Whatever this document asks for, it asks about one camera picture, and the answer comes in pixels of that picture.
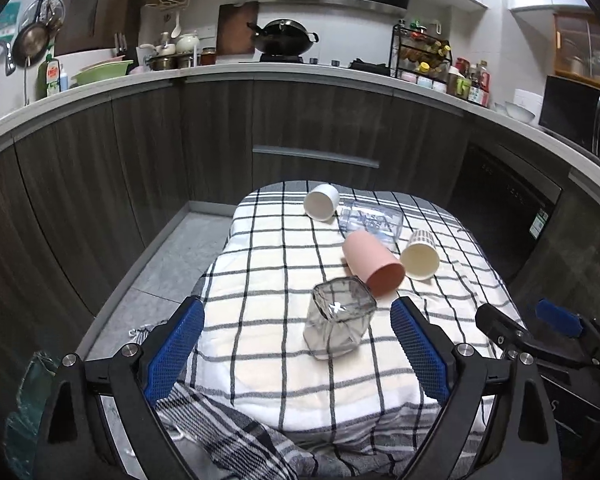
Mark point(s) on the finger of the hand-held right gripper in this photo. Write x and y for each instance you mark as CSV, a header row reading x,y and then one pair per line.
x,y
560,317
500,329

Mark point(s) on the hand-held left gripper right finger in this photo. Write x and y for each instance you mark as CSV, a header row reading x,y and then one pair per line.
x,y
421,355

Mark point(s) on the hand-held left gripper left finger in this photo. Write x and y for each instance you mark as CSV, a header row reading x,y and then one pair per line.
x,y
174,352

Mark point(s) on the grey transparent square cup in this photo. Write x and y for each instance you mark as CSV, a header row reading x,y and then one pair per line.
x,y
336,321

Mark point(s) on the cream striped cup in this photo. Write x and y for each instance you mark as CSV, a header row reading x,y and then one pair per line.
x,y
420,256

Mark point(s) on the pink cup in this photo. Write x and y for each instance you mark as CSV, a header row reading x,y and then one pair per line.
x,y
372,265

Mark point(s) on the white cup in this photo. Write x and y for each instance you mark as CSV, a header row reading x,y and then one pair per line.
x,y
321,202

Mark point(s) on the grey striped cloth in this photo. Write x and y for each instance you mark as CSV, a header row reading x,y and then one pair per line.
x,y
230,430

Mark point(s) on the black white checked cloth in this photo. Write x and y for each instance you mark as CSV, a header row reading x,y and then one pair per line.
x,y
260,310

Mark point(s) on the built-in black dishwasher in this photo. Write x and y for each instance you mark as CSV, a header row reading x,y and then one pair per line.
x,y
500,210

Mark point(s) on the clear plastic box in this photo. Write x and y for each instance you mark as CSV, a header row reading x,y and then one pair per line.
x,y
372,221

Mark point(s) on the green plastic bag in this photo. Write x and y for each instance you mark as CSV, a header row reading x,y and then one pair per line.
x,y
27,410

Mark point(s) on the black microwave oven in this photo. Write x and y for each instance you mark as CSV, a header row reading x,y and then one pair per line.
x,y
580,115

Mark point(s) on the white bowls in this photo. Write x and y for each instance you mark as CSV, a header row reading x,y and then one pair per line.
x,y
517,111

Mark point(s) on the red label sauce bottle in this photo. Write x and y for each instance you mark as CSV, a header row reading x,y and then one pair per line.
x,y
475,91

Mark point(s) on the black spice rack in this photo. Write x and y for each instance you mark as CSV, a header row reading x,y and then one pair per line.
x,y
420,55

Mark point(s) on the green plastic basin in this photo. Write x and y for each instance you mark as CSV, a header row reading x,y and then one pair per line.
x,y
102,72

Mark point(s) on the green dish soap bottle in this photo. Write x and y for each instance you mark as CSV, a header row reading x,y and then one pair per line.
x,y
48,77

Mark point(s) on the white ceramic jar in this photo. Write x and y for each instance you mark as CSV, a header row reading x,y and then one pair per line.
x,y
187,42

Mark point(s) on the gas stove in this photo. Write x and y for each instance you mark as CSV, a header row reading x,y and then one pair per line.
x,y
280,58

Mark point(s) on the wooden cutting board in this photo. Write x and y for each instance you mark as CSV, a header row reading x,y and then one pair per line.
x,y
234,27

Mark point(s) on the black wok with lid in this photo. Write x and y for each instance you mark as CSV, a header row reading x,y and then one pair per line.
x,y
282,35

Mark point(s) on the hanging frying pan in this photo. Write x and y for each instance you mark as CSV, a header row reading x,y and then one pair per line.
x,y
32,37

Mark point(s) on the glass door wall cabinet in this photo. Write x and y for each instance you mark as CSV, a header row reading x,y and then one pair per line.
x,y
585,50

